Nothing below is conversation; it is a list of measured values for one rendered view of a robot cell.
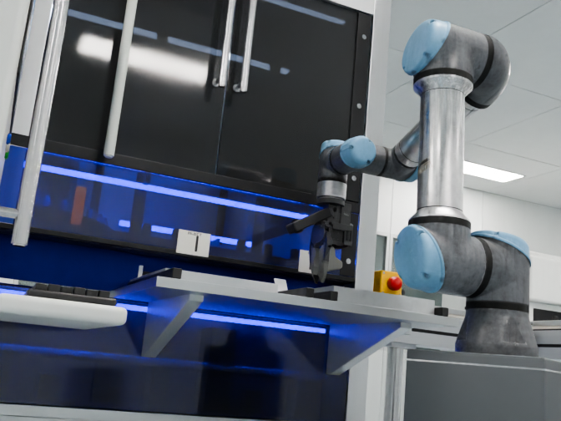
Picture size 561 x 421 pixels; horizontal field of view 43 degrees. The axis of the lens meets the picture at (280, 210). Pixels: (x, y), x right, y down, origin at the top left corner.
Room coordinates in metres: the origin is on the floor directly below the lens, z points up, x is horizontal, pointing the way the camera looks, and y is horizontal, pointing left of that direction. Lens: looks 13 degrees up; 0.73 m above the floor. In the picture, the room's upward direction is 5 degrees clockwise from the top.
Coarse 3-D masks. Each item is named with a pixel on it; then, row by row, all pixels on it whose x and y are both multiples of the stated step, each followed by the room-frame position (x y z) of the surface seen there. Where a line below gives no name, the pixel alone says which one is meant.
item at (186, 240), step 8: (184, 232) 1.75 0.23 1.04; (192, 232) 1.76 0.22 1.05; (184, 240) 1.75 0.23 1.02; (192, 240) 1.76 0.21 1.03; (200, 240) 1.76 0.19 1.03; (208, 240) 1.77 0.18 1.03; (176, 248) 1.74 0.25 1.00; (184, 248) 1.75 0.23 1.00; (192, 248) 1.76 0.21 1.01; (200, 248) 1.77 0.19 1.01; (208, 248) 1.77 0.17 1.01
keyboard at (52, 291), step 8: (32, 288) 1.21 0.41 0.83; (40, 288) 1.13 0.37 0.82; (48, 288) 1.13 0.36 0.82; (56, 288) 1.14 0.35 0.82; (64, 288) 1.14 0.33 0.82; (72, 288) 1.14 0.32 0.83; (80, 288) 1.15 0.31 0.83; (32, 296) 1.11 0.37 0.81; (40, 296) 1.12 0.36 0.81; (48, 296) 1.12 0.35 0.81; (56, 296) 1.13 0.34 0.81; (64, 296) 1.13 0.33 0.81; (72, 296) 1.13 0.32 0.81; (80, 296) 1.14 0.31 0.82; (88, 296) 1.15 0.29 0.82; (96, 296) 1.16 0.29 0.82; (104, 296) 1.16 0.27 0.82; (104, 304) 1.15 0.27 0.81; (112, 304) 1.16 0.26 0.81
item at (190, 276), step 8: (152, 272) 1.57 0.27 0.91; (184, 272) 1.49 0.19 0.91; (192, 272) 1.49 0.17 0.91; (192, 280) 1.49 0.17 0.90; (200, 280) 1.50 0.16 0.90; (208, 280) 1.51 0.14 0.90; (216, 280) 1.51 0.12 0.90; (224, 280) 1.52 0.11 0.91; (232, 280) 1.53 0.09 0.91; (240, 280) 1.54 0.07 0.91; (248, 280) 1.54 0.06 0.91; (248, 288) 1.54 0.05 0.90; (256, 288) 1.55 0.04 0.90; (264, 288) 1.56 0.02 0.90; (272, 288) 1.57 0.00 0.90
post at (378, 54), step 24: (384, 0) 1.96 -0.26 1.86; (384, 24) 1.96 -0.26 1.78; (384, 48) 1.96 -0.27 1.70; (384, 72) 1.97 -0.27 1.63; (384, 96) 1.97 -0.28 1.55; (360, 192) 1.95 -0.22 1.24; (360, 216) 1.95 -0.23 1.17; (360, 240) 1.95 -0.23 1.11; (360, 264) 1.95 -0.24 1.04; (360, 288) 1.95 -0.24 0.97; (360, 384) 1.96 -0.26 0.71; (360, 408) 1.96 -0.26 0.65
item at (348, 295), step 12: (324, 288) 1.54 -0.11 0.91; (336, 288) 1.50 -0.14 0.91; (348, 288) 1.51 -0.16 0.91; (348, 300) 1.51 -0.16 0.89; (360, 300) 1.52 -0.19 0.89; (372, 300) 1.54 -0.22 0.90; (384, 300) 1.55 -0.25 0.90; (396, 300) 1.56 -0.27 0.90; (408, 300) 1.57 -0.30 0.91; (420, 300) 1.58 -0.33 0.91; (432, 300) 1.60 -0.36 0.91; (420, 312) 1.58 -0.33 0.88; (432, 312) 1.60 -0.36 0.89
